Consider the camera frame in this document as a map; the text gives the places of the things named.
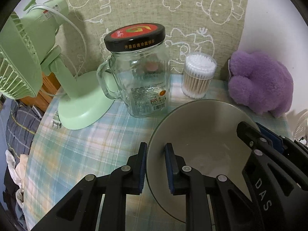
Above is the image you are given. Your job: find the green rimmed bowl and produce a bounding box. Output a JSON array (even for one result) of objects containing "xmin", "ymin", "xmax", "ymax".
[{"xmin": 147, "ymin": 100, "xmax": 258, "ymax": 222}]

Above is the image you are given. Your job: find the white small fan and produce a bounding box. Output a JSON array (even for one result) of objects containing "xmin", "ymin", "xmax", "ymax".
[{"xmin": 293, "ymin": 110, "xmax": 308, "ymax": 146}]

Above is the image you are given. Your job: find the purple plush toy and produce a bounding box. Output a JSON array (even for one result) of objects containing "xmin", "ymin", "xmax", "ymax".
[{"xmin": 228, "ymin": 51, "xmax": 293, "ymax": 118}]

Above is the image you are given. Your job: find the white crumpled cloth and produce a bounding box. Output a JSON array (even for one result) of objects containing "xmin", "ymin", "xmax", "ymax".
[{"xmin": 5, "ymin": 150, "xmax": 29, "ymax": 209}]

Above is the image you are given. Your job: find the grey plaid pillow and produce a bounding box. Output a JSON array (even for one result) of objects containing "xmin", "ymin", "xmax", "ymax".
[{"xmin": 5, "ymin": 100, "xmax": 44, "ymax": 163}]

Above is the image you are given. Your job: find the cotton swab container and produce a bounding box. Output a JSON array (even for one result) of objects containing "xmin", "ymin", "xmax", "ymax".
[{"xmin": 182, "ymin": 52, "xmax": 217, "ymax": 99}]

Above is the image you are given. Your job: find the wooden bed headboard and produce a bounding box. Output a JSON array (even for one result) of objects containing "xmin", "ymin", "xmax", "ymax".
[{"xmin": 20, "ymin": 73, "xmax": 61, "ymax": 112}]

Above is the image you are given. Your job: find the glass jar with black lid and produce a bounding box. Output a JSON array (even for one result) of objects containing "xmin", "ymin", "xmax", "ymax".
[{"xmin": 97, "ymin": 23, "xmax": 170, "ymax": 117}]

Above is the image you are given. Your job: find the green desk fan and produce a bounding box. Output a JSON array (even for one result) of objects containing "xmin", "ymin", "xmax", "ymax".
[{"xmin": 1, "ymin": 0, "xmax": 114, "ymax": 130}]

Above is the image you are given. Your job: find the green cartoon wall cloth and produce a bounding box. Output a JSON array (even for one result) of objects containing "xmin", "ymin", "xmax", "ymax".
[{"xmin": 56, "ymin": 0, "xmax": 247, "ymax": 80}]

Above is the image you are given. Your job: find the green fan power cord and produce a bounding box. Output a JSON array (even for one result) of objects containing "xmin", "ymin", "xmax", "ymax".
[{"xmin": 31, "ymin": 3, "xmax": 88, "ymax": 80}]

